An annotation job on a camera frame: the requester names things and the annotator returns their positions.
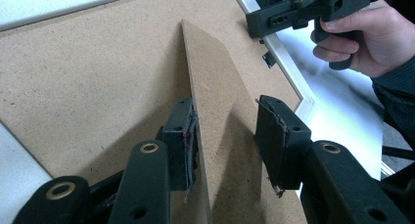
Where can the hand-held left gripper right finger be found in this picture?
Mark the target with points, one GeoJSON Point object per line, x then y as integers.
{"type": "Point", "coordinates": [280, 145]}

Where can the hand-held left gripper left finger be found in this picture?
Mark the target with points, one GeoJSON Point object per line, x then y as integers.
{"type": "Point", "coordinates": [177, 145]}

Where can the wooden picture frame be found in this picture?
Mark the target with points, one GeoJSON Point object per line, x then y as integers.
{"type": "Point", "coordinates": [98, 87]}

